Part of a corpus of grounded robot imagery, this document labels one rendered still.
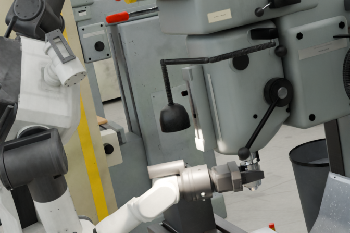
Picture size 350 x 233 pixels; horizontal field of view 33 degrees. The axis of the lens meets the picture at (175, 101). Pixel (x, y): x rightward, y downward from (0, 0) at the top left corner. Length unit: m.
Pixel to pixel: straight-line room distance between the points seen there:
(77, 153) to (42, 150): 1.77
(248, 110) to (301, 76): 0.16
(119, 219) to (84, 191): 1.68
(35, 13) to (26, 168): 0.43
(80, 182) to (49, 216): 1.73
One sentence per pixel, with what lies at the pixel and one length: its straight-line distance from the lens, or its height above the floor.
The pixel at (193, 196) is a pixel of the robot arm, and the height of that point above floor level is 1.22.
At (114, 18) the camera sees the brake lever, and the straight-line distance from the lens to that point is 1.45.
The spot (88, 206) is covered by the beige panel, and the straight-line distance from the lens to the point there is 3.25.
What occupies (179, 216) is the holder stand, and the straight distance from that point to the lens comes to 1.96.
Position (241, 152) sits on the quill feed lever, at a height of 1.35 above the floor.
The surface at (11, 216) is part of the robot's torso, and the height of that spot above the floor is 1.18.
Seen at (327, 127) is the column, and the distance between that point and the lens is 1.85.
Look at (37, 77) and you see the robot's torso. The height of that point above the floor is 1.59.
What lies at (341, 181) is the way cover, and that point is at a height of 1.07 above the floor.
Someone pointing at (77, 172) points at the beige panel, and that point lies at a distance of 3.19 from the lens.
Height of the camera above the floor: 1.75
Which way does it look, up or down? 11 degrees down
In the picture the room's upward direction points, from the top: 11 degrees counter-clockwise
